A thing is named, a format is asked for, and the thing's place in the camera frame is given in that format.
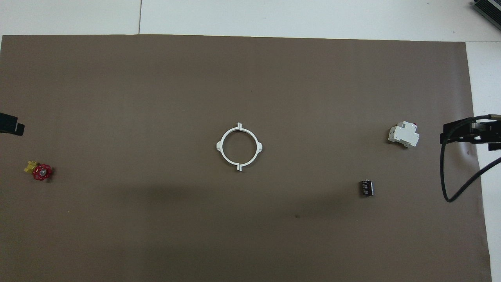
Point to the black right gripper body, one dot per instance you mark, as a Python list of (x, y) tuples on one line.
[(487, 133)]

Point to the black cylindrical capacitor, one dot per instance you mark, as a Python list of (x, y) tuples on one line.
[(366, 188)]

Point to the white circuit breaker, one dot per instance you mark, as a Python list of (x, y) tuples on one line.
[(403, 135)]

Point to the brown paper table mat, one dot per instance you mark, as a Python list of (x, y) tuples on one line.
[(195, 78)]

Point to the grey ribbed metal device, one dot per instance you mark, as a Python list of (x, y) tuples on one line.
[(489, 8)]

